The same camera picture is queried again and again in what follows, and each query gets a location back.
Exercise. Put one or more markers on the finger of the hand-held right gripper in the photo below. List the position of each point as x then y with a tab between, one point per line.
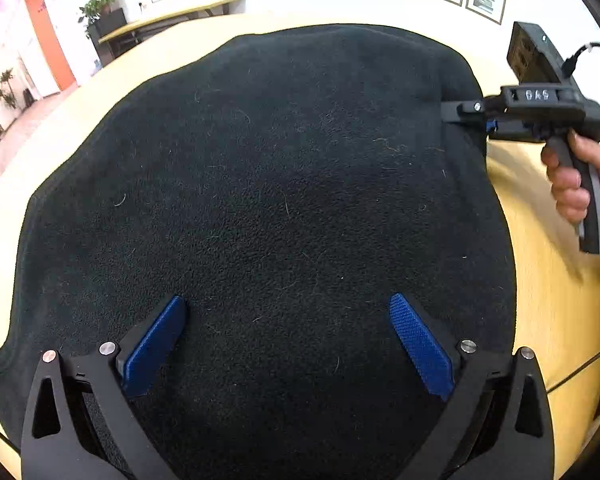
462	110

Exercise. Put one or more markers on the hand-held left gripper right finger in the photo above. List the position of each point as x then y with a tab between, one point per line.
420	342

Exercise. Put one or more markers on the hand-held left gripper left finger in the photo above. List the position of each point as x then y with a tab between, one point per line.
152	342

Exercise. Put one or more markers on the black fleece garment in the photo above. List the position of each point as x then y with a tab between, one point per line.
260	240

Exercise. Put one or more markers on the person's right hand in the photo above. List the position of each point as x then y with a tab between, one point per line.
570	180

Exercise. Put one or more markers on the small potted tree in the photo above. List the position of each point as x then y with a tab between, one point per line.
6	91

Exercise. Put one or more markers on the wooden bench shelf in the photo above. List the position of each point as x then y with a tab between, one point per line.
172	15

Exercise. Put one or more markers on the black planter box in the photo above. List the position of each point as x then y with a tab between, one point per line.
111	30

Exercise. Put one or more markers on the orange door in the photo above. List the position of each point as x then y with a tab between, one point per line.
50	42

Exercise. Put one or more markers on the potted green plant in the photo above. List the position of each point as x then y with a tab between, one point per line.
97	7

